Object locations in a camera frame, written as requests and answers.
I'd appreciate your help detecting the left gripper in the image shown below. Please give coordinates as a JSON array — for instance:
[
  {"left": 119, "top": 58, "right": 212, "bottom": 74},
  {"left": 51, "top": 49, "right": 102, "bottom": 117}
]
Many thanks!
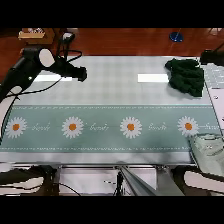
[{"left": 71, "top": 65, "right": 89, "bottom": 83}]

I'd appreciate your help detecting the dark green T-shirt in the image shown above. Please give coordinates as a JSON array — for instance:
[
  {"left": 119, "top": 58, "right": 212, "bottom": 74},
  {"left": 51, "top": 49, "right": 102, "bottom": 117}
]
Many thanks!
[{"left": 164, "top": 57, "right": 205, "bottom": 98}]

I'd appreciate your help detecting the blue round disc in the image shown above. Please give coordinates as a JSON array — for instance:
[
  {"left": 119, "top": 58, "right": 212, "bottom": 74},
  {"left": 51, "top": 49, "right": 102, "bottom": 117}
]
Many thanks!
[{"left": 168, "top": 31, "right": 185, "bottom": 43}]

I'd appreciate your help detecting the pale green garment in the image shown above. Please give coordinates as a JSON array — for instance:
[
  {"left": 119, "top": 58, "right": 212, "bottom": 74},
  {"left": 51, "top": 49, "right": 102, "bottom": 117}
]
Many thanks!
[{"left": 188, "top": 133, "right": 224, "bottom": 178}]

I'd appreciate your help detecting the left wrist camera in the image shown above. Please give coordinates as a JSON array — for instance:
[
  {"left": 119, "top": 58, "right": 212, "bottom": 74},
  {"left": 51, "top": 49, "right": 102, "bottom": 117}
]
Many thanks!
[{"left": 59, "top": 31, "right": 77, "bottom": 58}]

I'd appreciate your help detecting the black cable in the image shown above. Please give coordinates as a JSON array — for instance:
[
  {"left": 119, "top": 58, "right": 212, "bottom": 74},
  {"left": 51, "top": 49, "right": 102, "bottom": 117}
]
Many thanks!
[{"left": 0, "top": 77, "right": 64, "bottom": 138}]

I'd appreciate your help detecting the silver frame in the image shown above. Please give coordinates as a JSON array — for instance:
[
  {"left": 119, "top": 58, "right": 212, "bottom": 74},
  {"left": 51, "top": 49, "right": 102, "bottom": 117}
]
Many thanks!
[{"left": 0, "top": 161, "right": 198, "bottom": 197}]

